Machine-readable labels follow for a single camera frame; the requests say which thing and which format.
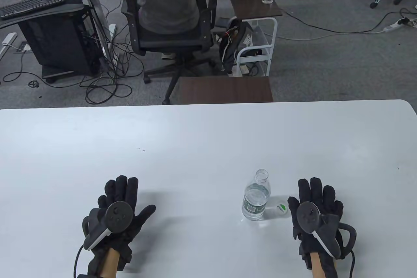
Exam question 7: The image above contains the person's right hand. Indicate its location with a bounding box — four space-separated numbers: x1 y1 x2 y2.
287 177 344 272

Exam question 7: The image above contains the person's left hand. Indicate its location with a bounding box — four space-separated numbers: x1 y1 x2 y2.
83 175 156 272

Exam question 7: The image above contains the clear mineral water bottle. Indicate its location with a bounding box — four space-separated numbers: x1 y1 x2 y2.
242 169 271 221

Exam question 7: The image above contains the person's right forearm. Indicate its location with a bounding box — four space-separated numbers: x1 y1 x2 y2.
309 252 327 278

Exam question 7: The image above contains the person's left forearm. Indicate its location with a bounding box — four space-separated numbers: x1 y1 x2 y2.
98 248 120 278

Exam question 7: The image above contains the black left hand controller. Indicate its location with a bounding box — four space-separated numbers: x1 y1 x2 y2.
82 202 131 251

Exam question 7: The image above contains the dark brown table top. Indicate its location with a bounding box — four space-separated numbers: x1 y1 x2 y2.
178 77 274 104

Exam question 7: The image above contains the black mesh office chair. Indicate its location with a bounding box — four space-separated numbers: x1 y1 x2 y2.
111 0 218 105

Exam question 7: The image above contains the black computer cart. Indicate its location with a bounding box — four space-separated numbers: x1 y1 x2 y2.
0 0 102 84

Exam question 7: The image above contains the black backpack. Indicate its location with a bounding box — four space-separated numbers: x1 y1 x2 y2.
218 19 255 74

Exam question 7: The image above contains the white power strip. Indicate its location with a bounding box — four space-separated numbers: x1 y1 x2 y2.
384 17 417 33

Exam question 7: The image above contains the black keyboard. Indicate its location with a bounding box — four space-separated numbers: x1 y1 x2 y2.
0 0 65 20

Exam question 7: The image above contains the black right glove cable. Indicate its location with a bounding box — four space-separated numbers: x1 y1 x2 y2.
348 249 356 278

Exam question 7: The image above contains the tangle of black cables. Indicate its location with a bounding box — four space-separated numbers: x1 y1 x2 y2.
2 27 144 104

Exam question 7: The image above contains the grey floor cable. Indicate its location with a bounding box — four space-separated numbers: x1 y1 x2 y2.
280 7 409 35

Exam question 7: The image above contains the brown side table white frame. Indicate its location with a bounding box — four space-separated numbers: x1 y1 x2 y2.
225 0 283 77

